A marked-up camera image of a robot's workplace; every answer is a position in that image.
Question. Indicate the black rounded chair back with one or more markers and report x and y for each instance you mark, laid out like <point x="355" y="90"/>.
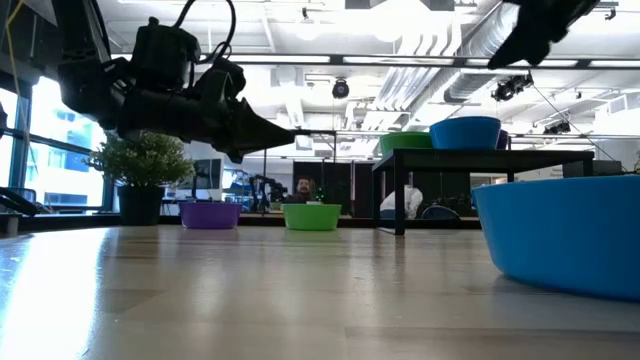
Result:
<point x="440" y="212"/>

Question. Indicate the person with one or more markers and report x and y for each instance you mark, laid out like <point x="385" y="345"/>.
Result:
<point x="410" y="200"/>
<point x="302" y="189"/>

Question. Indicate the black aluminium table frame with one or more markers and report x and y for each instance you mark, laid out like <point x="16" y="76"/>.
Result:
<point x="75" y="220"/>

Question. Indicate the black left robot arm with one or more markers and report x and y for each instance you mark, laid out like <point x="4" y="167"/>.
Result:
<point x="85" y="85"/>

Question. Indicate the black metal riser shelf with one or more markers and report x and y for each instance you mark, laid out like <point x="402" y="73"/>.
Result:
<point x="480" y="160"/>

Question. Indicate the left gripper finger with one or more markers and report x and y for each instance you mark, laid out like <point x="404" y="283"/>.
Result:
<point x="255" y="145"/>
<point x="255" y="122"/>

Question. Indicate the silver ventilation duct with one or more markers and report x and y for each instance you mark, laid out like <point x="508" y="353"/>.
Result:
<point x="467" y="86"/>

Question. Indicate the black ceiling dome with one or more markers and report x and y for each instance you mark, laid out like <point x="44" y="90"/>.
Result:
<point x="340" y="89"/>

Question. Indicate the green plant in black pot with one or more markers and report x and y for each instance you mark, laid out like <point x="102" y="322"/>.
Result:
<point x="145" y="165"/>

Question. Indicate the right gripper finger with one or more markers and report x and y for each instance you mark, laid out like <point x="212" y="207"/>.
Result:
<point x="542" y="45"/>
<point x="515" y="45"/>

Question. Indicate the black ceiling-mounted device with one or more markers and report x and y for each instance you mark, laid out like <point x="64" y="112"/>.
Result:
<point x="557" y="128"/>
<point x="510" y="89"/>

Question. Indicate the blue plastic mini bowl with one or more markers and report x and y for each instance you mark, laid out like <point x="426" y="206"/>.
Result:
<point x="465" y="134"/>
<point x="560" y="235"/>

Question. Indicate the black partition panel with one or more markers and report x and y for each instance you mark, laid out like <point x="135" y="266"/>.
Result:
<point x="332" y="175"/>

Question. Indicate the black curved armrest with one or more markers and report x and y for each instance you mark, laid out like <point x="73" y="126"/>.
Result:
<point x="20" y="201"/>

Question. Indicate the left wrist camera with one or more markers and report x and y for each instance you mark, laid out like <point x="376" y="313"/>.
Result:
<point x="222" y="80"/>

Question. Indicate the long ceiling light strip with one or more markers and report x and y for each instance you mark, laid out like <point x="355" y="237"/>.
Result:
<point x="550" y="136"/>
<point x="280" y="59"/>

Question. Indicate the black background robot arm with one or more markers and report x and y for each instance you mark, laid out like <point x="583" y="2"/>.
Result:
<point x="267" y="192"/>

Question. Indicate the black computer monitor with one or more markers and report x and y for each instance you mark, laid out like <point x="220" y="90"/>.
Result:
<point x="592" y="169"/>

